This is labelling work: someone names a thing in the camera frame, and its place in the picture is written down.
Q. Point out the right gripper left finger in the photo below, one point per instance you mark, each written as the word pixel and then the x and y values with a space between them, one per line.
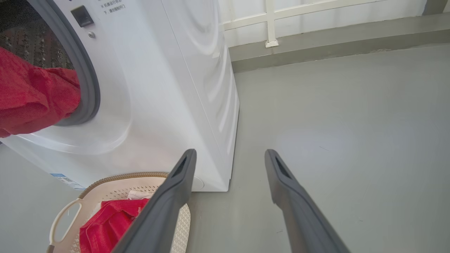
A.
pixel 165 207

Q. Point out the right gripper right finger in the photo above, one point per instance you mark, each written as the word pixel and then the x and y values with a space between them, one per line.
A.
pixel 302 214

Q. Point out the red garment with white trim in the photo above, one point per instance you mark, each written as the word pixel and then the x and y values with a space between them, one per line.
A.
pixel 109 225

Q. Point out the plain red garment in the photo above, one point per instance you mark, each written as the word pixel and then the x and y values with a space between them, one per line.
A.
pixel 35 95

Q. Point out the cream perforated laundry basket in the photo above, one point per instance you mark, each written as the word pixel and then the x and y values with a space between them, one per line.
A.
pixel 70 211

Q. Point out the blue and white label sticker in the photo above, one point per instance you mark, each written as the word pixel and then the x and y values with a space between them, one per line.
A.
pixel 66 181

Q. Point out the white front-load washing machine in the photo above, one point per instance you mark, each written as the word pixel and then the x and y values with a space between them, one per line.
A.
pixel 158 88

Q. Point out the grey rubber door gasket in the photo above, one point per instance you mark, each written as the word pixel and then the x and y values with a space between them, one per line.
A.
pixel 86 80

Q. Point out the black door latch socket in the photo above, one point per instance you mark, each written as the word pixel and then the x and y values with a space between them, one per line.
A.
pixel 82 16

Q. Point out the steel perforated washer drum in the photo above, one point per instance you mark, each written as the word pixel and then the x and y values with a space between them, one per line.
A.
pixel 31 38

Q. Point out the white metal railing frame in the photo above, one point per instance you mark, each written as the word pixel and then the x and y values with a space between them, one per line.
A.
pixel 270 21

